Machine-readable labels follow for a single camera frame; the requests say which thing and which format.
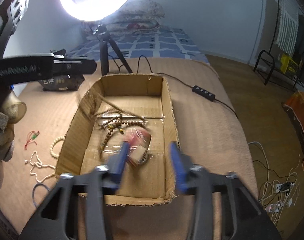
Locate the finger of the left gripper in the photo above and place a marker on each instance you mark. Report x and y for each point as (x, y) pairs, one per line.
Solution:
(80, 65)

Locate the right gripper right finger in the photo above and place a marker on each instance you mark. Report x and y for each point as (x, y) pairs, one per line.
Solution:
(181, 165)

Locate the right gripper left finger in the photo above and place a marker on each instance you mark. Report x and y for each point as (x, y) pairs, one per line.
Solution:
(116, 165)

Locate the gloved left hand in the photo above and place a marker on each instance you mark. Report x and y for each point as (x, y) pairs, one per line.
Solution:
(12, 110)

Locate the black printed bag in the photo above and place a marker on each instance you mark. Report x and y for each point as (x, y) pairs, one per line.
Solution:
(62, 83)

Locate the tan blanket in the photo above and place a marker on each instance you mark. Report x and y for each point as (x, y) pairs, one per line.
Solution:
(208, 131)

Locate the cardboard box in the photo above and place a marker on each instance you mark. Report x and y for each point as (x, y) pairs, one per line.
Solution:
(118, 108)

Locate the blue bangle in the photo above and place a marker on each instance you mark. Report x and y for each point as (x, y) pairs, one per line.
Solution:
(38, 192)

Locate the blue checkered bedsheet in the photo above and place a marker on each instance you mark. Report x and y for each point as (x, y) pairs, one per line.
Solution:
(161, 41)

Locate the black metal rack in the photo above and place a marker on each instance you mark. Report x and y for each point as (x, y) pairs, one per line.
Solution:
(268, 68)

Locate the orange cloth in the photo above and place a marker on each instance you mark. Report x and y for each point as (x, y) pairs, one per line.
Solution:
(294, 107)

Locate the black inline cable switch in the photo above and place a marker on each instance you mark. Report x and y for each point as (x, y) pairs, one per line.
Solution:
(204, 93)

